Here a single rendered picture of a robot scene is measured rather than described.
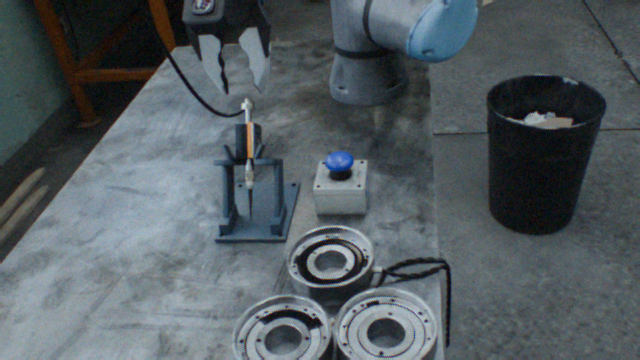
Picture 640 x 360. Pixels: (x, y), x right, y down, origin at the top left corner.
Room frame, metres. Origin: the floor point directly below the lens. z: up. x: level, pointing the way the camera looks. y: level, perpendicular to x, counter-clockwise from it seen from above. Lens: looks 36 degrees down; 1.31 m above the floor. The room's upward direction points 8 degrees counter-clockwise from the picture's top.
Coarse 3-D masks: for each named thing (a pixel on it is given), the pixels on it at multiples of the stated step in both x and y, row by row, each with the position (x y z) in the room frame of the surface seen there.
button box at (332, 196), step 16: (320, 176) 0.66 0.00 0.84; (336, 176) 0.64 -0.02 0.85; (352, 176) 0.64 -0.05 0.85; (368, 176) 0.68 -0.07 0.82; (320, 192) 0.62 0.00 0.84; (336, 192) 0.62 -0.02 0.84; (352, 192) 0.62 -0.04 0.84; (368, 192) 0.66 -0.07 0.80; (320, 208) 0.63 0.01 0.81; (336, 208) 0.62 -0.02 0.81; (352, 208) 0.62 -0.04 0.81
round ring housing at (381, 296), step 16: (384, 288) 0.43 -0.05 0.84; (352, 304) 0.42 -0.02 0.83; (368, 304) 0.43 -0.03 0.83; (384, 304) 0.42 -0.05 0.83; (400, 304) 0.42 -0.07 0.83; (416, 304) 0.41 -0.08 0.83; (336, 320) 0.40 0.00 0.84; (368, 320) 0.40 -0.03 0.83; (384, 320) 0.40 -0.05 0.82; (400, 320) 0.40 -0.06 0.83; (432, 320) 0.38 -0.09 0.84; (336, 336) 0.38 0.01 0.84; (368, 336) 0.39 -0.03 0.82; (400, 336) 0.40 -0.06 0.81; (432, 336) 0.37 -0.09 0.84; (352, 352) 0.37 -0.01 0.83; (368, 352) 0.37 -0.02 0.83; (384, 352) 0.36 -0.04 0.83; (400, 352) 0.36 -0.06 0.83; (432, 352) 0.35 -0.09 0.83
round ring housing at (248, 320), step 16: (256, 304) 0.44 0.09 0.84; (272, 304) 0.44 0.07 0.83; (288, 304) 0.44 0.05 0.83; (304, 304) 0.44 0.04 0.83; (240, 320) 0.42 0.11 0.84; (256, 320) 0.42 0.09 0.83; (288, 320) 0.42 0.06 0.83; (240, 336) 0.41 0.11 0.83; (272, 336) 0.41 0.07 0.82; (288, 336) 0.41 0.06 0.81; (304, 336) 0.39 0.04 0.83; (240, 352) 0.38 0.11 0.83; (304, 352) 0.38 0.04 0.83; (320, 352) 0.36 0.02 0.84
